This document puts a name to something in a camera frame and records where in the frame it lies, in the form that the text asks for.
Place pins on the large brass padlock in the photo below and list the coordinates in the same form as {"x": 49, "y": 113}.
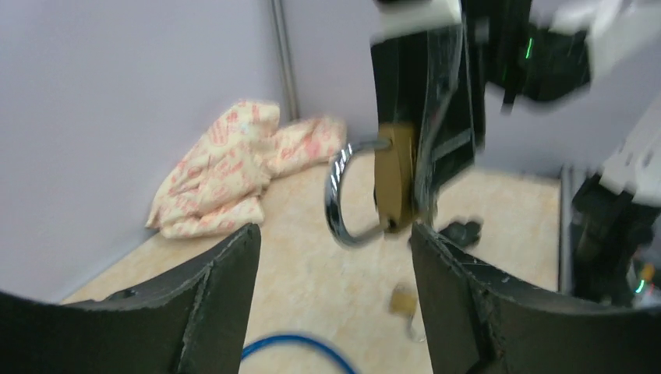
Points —
{"x": 394, "y": 152}

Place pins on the blue cable lock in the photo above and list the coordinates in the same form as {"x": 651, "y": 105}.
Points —
{"x": 301, "y": 344}

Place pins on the black padlock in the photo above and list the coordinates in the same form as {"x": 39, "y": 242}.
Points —
{"x": 463, "y": 234}

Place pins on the crumpled printed paper bag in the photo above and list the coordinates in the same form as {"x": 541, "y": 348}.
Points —
{"x": 217, "y": 186}

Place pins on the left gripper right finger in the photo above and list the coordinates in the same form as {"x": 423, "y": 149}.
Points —
{"x": 480, "y": 319}

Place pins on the small brass padlock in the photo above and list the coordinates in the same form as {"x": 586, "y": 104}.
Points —
{"x": 404, "y": 302}

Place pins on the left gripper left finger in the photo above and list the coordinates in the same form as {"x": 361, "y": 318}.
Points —
{"x": 190, "y": 319}

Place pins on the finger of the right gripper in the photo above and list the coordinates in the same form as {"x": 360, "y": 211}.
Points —
{"x": 447, "y": 141}
{"x": 400, "y": 70}

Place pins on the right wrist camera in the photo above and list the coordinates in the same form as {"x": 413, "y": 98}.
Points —
{"x": 409, "y": 17}

